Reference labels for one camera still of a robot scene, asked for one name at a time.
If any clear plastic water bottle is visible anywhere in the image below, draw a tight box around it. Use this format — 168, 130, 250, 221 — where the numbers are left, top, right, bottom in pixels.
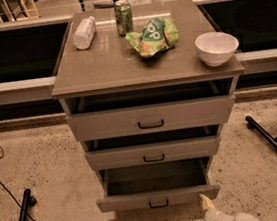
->
73, 17, 96, 50

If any white bowl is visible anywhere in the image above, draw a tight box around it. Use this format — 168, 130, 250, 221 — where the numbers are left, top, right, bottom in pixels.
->
195, 32, 239, 67

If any grey top drawer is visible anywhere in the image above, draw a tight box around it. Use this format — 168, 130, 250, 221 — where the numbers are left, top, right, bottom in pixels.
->
67, 80, 235, 142

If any green chip bag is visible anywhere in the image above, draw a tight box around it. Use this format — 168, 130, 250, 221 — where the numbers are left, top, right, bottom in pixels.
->
125, 17, 179, 58

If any green soda can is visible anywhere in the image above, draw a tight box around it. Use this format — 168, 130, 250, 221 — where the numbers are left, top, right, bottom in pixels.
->
114, 0, 134, 36

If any grey drawer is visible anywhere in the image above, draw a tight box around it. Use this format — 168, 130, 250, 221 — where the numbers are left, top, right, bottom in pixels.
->
96, 158, 220, 213
85, 125, 221, 170
67, 80, 235, 142

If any metal guard railing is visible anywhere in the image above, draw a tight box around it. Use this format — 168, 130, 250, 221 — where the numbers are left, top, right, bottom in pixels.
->
0, 0, 277, 106

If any grey middle drawer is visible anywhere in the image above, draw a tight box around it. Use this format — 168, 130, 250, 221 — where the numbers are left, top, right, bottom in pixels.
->
85, 125, 221, 170

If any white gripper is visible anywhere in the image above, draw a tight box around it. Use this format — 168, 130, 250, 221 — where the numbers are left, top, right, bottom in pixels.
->
199, 193, 234, 221

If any grey bottom drawer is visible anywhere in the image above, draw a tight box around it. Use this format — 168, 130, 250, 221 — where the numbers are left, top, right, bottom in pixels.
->
96, 158, 220, 213

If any grey drawer cabinet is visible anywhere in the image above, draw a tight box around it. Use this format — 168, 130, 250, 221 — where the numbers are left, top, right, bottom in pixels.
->
41, 0, 256, 180

